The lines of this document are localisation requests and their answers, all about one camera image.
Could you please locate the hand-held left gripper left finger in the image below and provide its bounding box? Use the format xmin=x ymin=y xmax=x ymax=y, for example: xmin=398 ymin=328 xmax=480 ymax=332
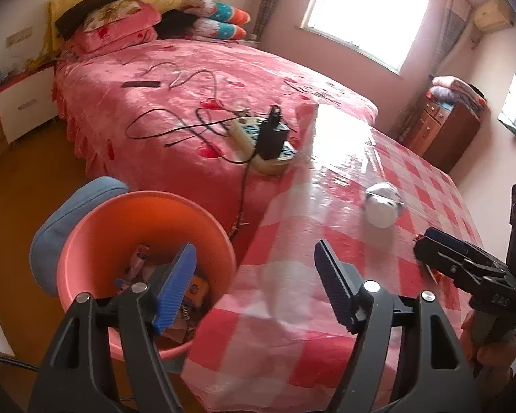
xmin=32 ymin=243 xmax=197 ymax=413

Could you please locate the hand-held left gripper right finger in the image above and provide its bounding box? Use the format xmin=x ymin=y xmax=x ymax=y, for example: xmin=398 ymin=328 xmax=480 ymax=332
xmin=314 ymin=240 xmax=482 ymax=413

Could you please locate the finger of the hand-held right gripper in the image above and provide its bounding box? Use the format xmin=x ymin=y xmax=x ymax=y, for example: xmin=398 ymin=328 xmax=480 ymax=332
xmin=426 ymin=226 xmax=506 ymax=274
xmin=414 ymin=237 xmax=471 ymax=282

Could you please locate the orange black packet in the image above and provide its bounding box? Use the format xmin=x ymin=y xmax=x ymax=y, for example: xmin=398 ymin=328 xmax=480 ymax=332
xmin=184 ymin=275 xmax=211 ymax=308

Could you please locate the dark brown packet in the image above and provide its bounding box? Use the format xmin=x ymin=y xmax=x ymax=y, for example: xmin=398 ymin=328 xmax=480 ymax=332
xmin=164 ymin=305 xmax=198 ymax=345

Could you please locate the orange plastic basin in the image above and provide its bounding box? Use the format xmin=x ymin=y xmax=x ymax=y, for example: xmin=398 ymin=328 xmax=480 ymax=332
xmin=56 ymin=190 xmax=237 ymax=360

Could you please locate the white plastic wrapper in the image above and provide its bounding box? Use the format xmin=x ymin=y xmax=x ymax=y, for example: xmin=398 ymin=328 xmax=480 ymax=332
xmin=365 ymin=182 xmax=405 ymax=229

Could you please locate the person's right hand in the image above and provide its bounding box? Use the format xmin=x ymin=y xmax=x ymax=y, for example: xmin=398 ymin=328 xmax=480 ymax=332
xmin=461 ymin=310 xmax=516 ymax=379

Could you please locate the pink checked tablecloth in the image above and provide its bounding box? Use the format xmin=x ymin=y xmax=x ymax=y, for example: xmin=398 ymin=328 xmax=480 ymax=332
xmin=181 ymin=103 xmax=484 ymax=411

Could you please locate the brown wooden dresser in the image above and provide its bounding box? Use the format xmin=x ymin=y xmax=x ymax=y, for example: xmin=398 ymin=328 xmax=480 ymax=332
xmin=402 ymin=95 xmax=484 ymax=175

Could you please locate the blue stool cushion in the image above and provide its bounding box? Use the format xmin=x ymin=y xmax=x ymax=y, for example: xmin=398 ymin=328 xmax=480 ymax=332
xmin=29 ymin=176 xmax=130 ymax=297

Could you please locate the stack of folded blankets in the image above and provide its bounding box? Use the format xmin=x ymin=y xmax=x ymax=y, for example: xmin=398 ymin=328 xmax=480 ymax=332
xmin=426 ymin=75 xmax=486 ymax=115

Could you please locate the black charger adapter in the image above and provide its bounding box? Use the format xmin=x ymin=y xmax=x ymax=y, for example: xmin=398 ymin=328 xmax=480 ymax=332
xmin=256 ymin=105 xmax=291 ymax=162

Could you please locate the white power strip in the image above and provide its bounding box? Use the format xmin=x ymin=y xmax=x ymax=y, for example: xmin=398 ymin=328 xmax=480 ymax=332
xmin=228 ymin=115 xmax=299 ymax=176

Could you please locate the pink heart-print bed blanket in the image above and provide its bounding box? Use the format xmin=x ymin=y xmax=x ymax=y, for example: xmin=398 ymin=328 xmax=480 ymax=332
xmin=52 ymin=36 xmax=379 ymax=242

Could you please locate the grey checked curtain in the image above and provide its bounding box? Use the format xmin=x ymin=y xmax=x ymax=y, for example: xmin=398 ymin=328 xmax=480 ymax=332
xmin=256 ymin=0 xmax=290 ymax=48
xmin=430 ymin=0 xmax=474 ymax=80

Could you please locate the beige air conditioner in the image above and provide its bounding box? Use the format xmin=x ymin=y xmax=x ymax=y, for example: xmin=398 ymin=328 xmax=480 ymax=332
xmin=473 ymin=0 xmax=513 ymax=33

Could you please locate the large white nightstand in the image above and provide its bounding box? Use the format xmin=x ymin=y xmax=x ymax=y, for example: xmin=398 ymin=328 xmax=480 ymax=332
xmin=0 ymin=66 xmax=56 ymax=145

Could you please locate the window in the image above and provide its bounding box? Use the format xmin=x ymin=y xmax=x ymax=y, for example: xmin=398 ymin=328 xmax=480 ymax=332
xmin=301 ymin=0 xmax=433 ymax=74

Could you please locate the pink heart-print pillow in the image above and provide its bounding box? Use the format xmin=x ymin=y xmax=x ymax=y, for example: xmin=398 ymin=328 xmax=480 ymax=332
xmin=84 ymin=2 xmax=162 ymax=44
xmin=71 ymin=26 xmax=158 ymax=54

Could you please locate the colourful cartoon pillow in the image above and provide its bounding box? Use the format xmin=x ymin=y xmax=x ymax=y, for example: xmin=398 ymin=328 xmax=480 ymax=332
xmin=193 ymin=17 xmax=248 ymax=39
xmin=181 ymin=0 xmax=251 ymax=24

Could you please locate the black cloth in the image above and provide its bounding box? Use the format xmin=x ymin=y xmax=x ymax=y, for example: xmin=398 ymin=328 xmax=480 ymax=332
xmin=157 ymin=9 xmax=198 ymax=39

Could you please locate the floral pillow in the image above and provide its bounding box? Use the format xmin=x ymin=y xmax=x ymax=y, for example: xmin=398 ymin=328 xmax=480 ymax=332
xmin=84 ymin=1 xmax=142 ymax=31

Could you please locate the black cable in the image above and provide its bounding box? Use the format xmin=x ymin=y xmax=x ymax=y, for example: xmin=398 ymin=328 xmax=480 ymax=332
xmin=126 ymin=69 xmax=263 ymax=242

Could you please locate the white cable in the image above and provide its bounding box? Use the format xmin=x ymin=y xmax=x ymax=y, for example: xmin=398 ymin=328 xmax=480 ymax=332
xmin=145 ymin=61 xmax=250 ymax=110

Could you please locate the wall socket plate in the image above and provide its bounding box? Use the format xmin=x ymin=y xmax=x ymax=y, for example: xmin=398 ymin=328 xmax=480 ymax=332
xmin=6 ymin=26 xmax=33 ymax=46

